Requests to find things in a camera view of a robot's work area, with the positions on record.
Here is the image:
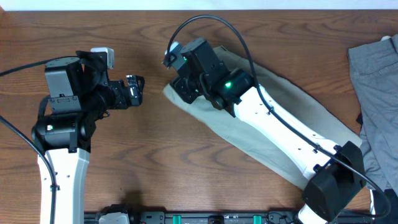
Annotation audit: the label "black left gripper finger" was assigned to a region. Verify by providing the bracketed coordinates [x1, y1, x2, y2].
[126, 75, 145, 88]
[129, 86, 143, 106]

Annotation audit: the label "khaki green shorts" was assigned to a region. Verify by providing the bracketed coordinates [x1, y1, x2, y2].
[164, 66, 361, 189]

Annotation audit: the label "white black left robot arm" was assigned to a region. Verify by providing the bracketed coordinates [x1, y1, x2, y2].
[32, 47, 145, 223]

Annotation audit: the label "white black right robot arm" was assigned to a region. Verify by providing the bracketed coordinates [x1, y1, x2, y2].
[164, 38, 365, 223]

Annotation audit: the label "grey shorts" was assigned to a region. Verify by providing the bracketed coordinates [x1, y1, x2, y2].
[348, 35, 397, 192]

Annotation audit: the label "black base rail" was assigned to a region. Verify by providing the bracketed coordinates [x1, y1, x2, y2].
[83, 203, 374, 224]

